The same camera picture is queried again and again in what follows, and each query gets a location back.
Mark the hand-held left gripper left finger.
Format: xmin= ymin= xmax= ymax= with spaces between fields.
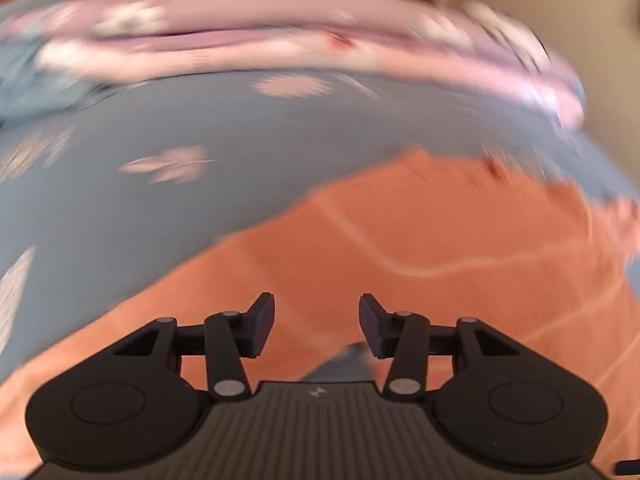
xmin=112 ymin=292 xmax=277 ymax=402

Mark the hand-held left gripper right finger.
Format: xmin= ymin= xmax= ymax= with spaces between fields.
xmin=359 ymin=293 xmax=524 ymax=403

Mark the orange knit sweater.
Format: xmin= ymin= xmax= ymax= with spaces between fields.
xmin=0 ymin=145 xmax=640 ymax=480

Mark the pink and lilac floral quilt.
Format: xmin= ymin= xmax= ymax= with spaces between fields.
xmin=0 ymin=0 xmax=588 ymax=131

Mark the blue pillow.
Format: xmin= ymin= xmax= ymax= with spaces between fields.
xmin=0 ymin=0 xmax=96 ymax=121

